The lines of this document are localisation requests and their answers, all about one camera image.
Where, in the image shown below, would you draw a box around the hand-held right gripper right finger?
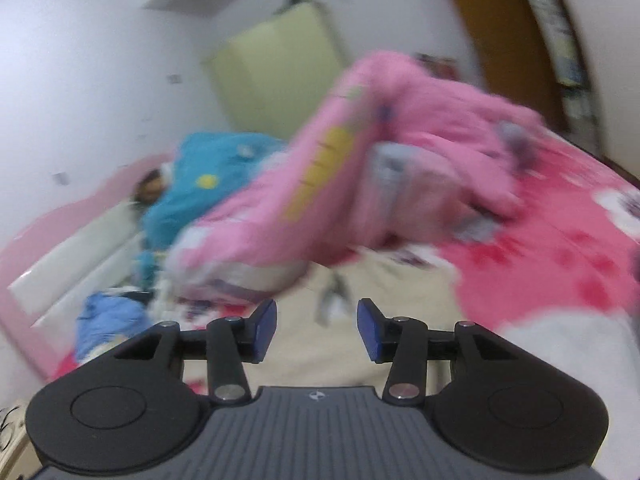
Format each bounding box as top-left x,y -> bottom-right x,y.
356,298 -> 506,406

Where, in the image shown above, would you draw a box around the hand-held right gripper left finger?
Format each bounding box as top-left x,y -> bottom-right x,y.
114,298 -> 278,406

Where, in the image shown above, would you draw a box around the beige zip jacket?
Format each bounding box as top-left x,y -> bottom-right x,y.
240,247 -> 463,393

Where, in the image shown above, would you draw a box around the pink printed quilt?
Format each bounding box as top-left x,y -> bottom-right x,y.
165,50 -> 548,307

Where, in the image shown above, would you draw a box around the blue quilt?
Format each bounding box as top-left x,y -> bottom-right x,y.
134,132 -> 293,286

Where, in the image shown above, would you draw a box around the light blue cloth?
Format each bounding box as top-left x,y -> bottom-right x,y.
74,291 -> 152,362

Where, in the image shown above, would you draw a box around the white fleece garment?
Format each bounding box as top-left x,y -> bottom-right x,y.
495,307 -> 640,401

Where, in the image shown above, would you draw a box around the white padded headboard panel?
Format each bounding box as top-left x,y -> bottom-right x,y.
7,200 -> 147,332

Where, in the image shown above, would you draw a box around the pink printed bedsheet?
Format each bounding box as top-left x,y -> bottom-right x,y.
50,125 -> 640,411

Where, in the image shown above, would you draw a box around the pink bed headboard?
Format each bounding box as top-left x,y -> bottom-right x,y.
0,154 -> 172,382

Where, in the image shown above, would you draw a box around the pale green wardrobe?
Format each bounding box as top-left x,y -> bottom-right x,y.
201,2 -> 352,137

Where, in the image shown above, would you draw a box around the patterned cloth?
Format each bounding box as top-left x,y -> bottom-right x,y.
0,399 -> 32,463

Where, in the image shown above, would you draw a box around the wooden door frame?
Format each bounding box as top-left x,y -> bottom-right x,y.
432,0 -> 558,128

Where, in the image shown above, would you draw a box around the wall poster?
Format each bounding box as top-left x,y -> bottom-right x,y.
515,0 -> 603,133

